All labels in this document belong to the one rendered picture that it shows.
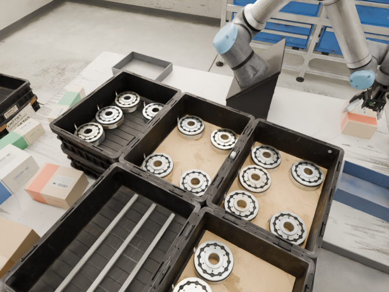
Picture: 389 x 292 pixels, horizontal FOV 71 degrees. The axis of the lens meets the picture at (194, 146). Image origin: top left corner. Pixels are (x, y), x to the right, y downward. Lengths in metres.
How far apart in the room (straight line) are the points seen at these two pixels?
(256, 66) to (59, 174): 0.86
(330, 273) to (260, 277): 0.28
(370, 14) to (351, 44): 1.70
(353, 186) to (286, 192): 0.35
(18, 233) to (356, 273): 0.99
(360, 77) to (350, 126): 0.33
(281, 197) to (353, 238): 0.30
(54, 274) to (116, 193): 0.27
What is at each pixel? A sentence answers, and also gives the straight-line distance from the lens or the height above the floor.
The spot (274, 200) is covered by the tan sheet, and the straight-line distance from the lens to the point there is 0.91.
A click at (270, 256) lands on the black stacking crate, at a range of 0.78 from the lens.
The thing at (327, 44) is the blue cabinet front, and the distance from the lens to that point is 2.82.
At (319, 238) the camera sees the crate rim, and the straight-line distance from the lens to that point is 0.77.
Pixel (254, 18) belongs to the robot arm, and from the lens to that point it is 1.23.
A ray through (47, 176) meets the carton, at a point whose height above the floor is 0.77.
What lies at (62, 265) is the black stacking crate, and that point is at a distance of 0.86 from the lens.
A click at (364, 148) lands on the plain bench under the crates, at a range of 1.39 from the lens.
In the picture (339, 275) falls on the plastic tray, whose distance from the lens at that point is 1.02.
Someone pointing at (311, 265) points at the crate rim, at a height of 0.93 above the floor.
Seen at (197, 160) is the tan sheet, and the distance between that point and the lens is 0.96.
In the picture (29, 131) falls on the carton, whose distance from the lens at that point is 1.33.
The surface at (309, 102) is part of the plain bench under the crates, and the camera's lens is 1.52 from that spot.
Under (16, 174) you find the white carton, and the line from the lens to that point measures 1.18.
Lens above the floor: 1.58
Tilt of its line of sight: 48 degrees down
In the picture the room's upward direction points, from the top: 1 degrees clockwise
